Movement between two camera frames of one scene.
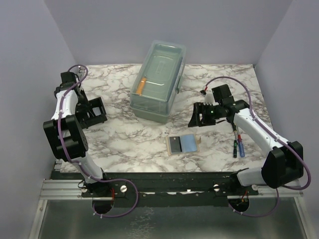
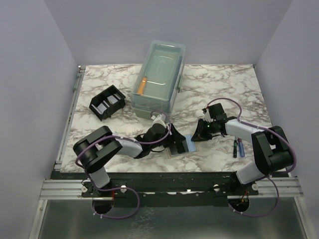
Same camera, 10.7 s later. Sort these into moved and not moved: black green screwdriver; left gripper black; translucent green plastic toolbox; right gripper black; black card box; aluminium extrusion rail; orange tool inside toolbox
Moved: right gripper black; left gripper black; black card box
Not moved: aluminium extrusion rail; orange tool inside toolbox; translucent green plastic toolbox; black green screwdriver
